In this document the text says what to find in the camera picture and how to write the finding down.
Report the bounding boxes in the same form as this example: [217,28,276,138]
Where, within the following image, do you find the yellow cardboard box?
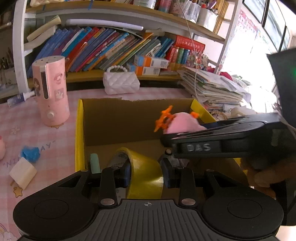
[75,98,250,187]

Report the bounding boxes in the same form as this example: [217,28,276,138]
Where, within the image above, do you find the person's right hand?
[240,159,287,200]

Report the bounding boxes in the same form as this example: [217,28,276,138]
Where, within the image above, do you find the orange and white carton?
[127,64,161,76]
[134,56,169,69]

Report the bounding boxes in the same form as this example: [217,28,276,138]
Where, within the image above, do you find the window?
[243,0,292,52]

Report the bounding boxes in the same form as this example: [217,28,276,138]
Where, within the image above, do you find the white quilted handbag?
[103,65,140,95]

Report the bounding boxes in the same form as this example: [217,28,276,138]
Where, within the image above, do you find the mint green case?
[90,153,102,175]

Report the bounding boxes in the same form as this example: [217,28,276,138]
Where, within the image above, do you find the white cable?
[177,0,198,99]

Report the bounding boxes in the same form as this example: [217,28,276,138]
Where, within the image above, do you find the set of rainbow spine books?
[168,46,191,70]

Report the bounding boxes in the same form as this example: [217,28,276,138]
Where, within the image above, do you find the grey toy car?
[172,159,189,168]

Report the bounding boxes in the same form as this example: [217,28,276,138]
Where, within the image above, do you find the pink chick plush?
[154,105,207,135]

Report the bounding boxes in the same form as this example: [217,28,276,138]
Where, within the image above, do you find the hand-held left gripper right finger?
[161,158,250,208]

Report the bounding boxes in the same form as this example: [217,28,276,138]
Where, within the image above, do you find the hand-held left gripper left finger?
[55,162,132,208]

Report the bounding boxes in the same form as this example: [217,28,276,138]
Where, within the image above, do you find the pink humidifier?
[32,56,70,127]

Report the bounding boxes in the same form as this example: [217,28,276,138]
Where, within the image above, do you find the white block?
[9,158,37,190]

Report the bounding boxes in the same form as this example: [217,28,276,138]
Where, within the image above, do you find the pink checkered tablecloth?
[0,87,193,241]

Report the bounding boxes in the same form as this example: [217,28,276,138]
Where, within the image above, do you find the red cloth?
[208,67,232,80]

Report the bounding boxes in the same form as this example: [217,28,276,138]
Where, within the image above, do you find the small spray bottle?
[7,91,36,107]

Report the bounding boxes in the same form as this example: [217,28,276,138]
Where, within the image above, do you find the colourful small trinkets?
[188,50,209,70]

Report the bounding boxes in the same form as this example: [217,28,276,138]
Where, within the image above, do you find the pink pig plush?
[0,135,6,161]

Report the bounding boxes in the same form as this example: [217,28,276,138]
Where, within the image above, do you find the red thick book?
[173,35,206,51]

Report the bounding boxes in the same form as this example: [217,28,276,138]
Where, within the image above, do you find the wall poster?
[232,9,258,41]

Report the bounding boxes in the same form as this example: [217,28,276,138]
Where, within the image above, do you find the stack of papers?
[177,66,251,112]

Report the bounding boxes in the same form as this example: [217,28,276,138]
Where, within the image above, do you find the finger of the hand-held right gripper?
[203,116,251,131]
[160,128,232,147]

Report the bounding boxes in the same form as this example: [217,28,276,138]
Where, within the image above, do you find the white rolled paper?
[66,19,144,31]

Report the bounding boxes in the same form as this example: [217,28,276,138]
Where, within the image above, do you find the yellow tape roll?
[114,147,165,200]

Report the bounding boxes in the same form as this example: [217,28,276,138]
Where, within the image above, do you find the row of leaning books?
[26,26,176,73]

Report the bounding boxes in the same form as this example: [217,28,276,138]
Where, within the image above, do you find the white wooden bookshelf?
[13,0,243,93]

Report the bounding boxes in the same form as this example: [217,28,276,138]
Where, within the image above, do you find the white pen cup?
[198,7,219,31]

